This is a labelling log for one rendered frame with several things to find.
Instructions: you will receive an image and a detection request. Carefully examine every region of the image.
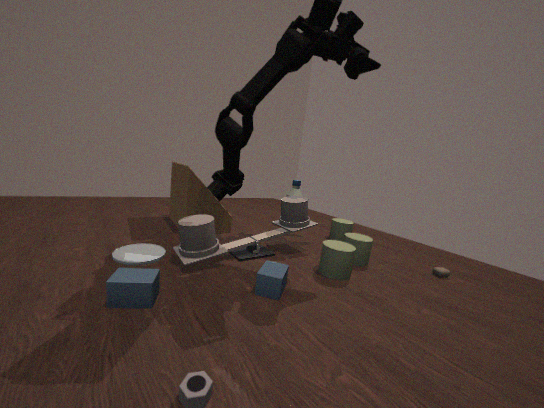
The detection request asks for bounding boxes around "grey hex nut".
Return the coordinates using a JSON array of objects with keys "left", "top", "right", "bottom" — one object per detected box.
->
[{"left": 179, "top": 371, "right": 213, "bottom": 408}]

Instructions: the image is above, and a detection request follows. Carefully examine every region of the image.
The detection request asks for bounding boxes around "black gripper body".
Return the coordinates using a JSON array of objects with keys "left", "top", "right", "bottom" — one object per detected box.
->
[{"left": 320, "top": 30, "right": 369, "bottom": 80}]

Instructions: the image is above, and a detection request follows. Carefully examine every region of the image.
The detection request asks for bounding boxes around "white round dish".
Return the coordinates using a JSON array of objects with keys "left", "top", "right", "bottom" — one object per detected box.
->
[{"left": 112, "top": 243, "right": 166, "bottom": 266}]

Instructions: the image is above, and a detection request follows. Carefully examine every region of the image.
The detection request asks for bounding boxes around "small grey pebble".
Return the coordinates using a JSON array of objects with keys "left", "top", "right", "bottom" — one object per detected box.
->
[{"left": 433, "top": 267, "right": 450, "bottom": 277}]

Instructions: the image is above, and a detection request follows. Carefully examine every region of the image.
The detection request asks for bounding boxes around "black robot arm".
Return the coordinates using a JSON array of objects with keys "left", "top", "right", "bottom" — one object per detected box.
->
[{"left": 207, "top": 0, "right": 364, "bottom": 201}]

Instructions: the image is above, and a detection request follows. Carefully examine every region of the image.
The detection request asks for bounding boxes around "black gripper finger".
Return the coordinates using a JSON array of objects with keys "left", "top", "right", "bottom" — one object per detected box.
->
[
  {"left": 360, "top": 57, "right": 381, "bottom": 74},
  {"left": 350, "top": 37, "right": 370, "bottom": 53}
]

